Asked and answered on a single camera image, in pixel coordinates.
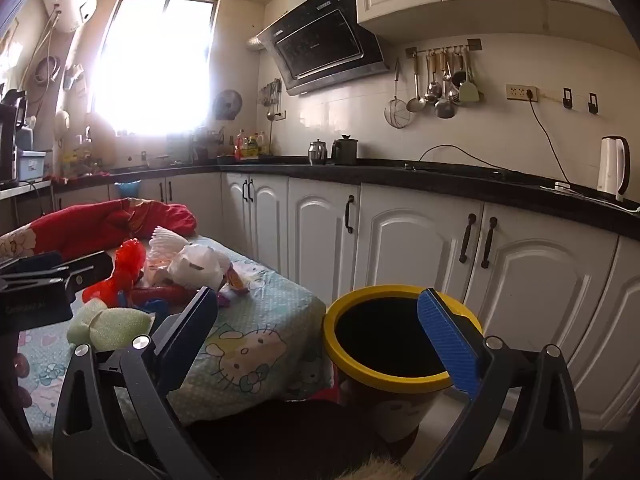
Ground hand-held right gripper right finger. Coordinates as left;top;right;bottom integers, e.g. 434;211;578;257
415;287;585;480

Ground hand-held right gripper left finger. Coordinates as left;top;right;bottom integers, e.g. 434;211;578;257
52;286;221;480

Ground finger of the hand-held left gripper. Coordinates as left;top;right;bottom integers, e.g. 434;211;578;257
62;251;117;289
0;252;65;282

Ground red plastic bag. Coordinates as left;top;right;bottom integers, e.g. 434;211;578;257
82;238;147;307

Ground red snack wrapper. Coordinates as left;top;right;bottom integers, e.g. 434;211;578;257
129;284;202;305

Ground blue plastic wrapper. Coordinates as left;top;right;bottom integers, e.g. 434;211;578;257
131;297;169;317

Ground white plastic bag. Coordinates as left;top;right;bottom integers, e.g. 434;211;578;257
166;242;232;292

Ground orange snack wrapper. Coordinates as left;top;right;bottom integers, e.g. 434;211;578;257
219;264;252;297

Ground white foam fruit net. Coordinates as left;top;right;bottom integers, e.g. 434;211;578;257
149;226;190;262

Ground yellow rimmed trash bin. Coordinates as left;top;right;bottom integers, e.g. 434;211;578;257
322;285;484;443

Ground person's left hand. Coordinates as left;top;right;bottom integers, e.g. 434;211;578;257
11;351;32;412

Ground red cloth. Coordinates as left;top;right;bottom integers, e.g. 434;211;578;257
31;198;197;263

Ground cartoon printed tablecloth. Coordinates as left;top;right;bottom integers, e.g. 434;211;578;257
0;232;334;442

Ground blue storage box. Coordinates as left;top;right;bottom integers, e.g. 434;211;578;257
17;149;49;181

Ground white lower kitchen cabinets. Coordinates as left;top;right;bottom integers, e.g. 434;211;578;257
52;172;640;433

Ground black countertop appliance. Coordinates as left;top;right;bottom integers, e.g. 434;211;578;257
0;88;29;187

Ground black kitchen countertop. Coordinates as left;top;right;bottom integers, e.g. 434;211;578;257
50;154;640;242

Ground group of condiment bottles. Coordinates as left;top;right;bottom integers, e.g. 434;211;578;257
233;129;269;161

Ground steel pot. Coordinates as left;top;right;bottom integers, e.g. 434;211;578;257
307;138;329;166

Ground black teapot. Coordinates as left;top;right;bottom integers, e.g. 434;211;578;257
330;134;359;166

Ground kitchen window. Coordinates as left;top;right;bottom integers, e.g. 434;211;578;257
91;0;221;137

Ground white electric kettle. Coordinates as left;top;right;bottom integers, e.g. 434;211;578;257
597;135;631;202

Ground row of hanging kitchen utensils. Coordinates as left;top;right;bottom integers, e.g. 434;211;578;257
383;46;482;130

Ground black range hood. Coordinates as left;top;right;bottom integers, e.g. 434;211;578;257
256;0;392;97

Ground small wall fan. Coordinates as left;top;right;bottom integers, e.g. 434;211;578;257
213;88;244;121

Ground black power cable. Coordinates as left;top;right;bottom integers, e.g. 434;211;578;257
417;97;574;189

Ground wall power outlet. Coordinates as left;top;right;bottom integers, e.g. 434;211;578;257
505;83;540;102

